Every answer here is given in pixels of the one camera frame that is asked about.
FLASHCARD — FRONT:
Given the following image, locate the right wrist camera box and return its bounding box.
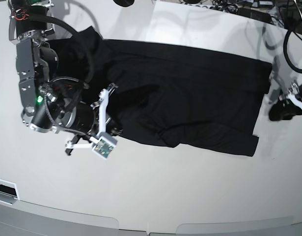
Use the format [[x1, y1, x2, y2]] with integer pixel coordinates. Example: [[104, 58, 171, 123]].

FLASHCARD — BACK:
[[92, 132, 117, 160]]

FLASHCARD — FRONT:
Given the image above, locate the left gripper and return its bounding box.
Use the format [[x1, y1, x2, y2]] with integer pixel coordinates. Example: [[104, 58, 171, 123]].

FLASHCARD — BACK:
[[269, 80, 302, 121]]

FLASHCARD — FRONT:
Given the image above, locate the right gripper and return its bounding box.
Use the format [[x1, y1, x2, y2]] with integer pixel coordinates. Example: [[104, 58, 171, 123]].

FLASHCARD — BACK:
[[65, 83, 122, 156]]

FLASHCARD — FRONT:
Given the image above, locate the black t-shirt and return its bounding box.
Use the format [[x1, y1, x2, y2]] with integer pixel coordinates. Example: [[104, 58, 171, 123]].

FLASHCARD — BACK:
[[49, 26, 273, 157]]

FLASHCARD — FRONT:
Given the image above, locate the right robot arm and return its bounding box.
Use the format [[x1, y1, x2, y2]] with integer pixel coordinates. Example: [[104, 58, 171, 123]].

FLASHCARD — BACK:
[[7, 0, 122, 159]]

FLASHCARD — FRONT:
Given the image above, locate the white slotted table fixture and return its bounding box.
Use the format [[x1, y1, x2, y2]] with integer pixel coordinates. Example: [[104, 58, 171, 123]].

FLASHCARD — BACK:
[[0, 179, 20, 205]]

